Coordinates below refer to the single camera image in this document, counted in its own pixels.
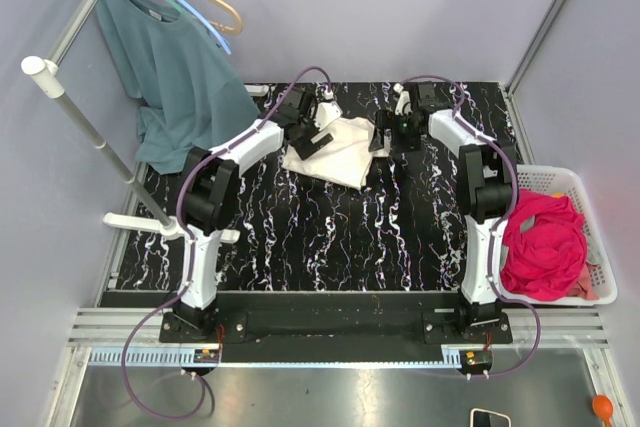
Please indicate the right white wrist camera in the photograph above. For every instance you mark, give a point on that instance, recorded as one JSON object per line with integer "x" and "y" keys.
{"x": 403, "y": 102}

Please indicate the smartphone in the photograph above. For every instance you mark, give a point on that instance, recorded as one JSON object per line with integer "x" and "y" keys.
{"x": 486, "y": 418}

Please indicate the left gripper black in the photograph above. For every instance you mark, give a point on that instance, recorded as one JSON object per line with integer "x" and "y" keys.
{"x": 305, "y": 148}

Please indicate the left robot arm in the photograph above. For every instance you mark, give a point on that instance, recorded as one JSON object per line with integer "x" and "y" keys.
{"x": 208, "y": 197}

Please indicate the teal t shirt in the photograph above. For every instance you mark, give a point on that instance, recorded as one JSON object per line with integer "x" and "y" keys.
{"x": 190, "y": 93}

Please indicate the aluminium corner frame post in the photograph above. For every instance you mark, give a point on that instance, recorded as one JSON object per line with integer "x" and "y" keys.
{"x": 543, "y": 30}

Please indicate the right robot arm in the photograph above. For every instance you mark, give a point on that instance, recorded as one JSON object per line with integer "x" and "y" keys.
{"x": 486, "y": 189}

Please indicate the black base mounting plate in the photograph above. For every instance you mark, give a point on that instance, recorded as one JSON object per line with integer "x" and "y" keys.
{"x": 337, "y": 328}

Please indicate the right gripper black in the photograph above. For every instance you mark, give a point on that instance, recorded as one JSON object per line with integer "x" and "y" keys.
{"x": 388, "y": 120}

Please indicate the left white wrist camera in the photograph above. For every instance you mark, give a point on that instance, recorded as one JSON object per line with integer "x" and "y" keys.
{"x": 327, "y": 110}

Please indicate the white cable duct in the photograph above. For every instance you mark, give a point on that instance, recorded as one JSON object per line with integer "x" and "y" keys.
{"x": 155, "y": 356}

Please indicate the pink t shirt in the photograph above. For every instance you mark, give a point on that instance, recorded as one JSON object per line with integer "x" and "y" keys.
{"x": 547, "y": 249}

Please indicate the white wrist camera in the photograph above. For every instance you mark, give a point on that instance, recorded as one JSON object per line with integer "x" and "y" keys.
{"x": 327, "y": 110}
{"x": 403, "y": 102}

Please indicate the orange maraca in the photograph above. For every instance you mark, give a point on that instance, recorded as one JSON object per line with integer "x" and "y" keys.
{"x": 603, "y": 408}

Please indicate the white laundry basket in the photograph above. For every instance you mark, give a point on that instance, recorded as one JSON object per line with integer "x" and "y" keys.
{"x": 555, "y": 181}

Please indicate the white t shirt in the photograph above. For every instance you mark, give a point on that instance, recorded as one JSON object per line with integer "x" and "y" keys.
{"x": 345, "y": 161}

